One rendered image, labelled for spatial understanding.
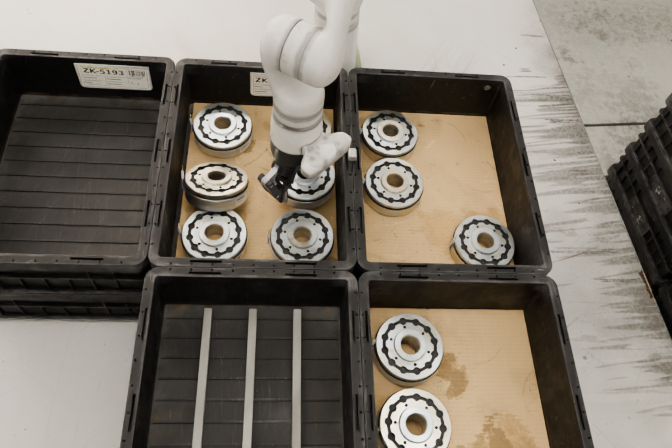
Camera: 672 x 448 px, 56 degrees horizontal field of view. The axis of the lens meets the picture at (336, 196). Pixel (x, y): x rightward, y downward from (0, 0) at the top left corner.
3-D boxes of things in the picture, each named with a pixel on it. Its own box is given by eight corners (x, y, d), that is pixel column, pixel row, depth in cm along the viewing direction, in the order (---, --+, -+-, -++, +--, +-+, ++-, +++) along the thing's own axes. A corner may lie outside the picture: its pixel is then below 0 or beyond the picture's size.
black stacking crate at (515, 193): (341, 110, 123) (348, 69, 113) (488, 117, 126) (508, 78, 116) (348, 301, 102) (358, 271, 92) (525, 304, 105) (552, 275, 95)
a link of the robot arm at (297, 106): (251, 112, 88) (307, 139, 86) (250, 29, 75) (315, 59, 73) (277, 80, 91) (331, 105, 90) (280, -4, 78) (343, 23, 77)
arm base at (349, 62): (313, 49, 143) (312, -9, 129) (353, 48, 144) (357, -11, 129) (315, 81, 139) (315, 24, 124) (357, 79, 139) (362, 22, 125)
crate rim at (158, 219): (178, 66, 112) (176, 57, 110) (346, 75, 115) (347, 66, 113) (148, 273, 91) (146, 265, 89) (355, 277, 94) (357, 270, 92)
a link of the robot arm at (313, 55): (322, 89, 75) (372, -20, 73) (257, 59, 76) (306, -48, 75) (333, 98, 81) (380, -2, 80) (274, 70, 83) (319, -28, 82)
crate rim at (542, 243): (346, 75, 115) (347, 66, 113) (505, 84, 118) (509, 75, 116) (355, 277, 94) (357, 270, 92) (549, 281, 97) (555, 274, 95)
